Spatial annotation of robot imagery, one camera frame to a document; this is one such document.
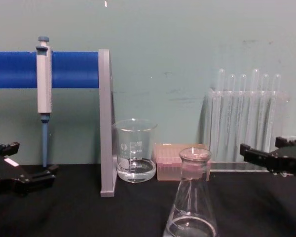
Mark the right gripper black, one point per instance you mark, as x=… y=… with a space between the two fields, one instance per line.
x=289 y=163

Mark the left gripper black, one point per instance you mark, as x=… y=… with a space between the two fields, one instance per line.
x=1 y=174

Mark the clear acrylic tube rack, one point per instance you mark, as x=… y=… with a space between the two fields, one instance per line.
x=246 y=118

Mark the clear glass test tube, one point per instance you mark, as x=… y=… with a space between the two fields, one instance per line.
x=242 y=103
x=255 y=98
x=221 y=98
x=232 y=103
x=276 y=103
x=264 y=103

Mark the black table cloth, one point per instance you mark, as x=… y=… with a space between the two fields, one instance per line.
x=76 y=214

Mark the grey and blue pipette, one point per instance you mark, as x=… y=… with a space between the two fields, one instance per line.
x=44 y=84

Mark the grey stand upright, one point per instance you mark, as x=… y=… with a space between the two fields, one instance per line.
x=105 y=123

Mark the glass conical flask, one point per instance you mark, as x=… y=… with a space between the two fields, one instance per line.
x=192 y=197

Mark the blue round bar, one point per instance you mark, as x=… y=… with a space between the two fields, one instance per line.
x=74 y=69

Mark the pink pipette tip box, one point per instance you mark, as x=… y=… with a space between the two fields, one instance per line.
x=166 y=163

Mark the glass beaker with clear liquid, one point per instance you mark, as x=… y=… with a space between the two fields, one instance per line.
x=135 y=158

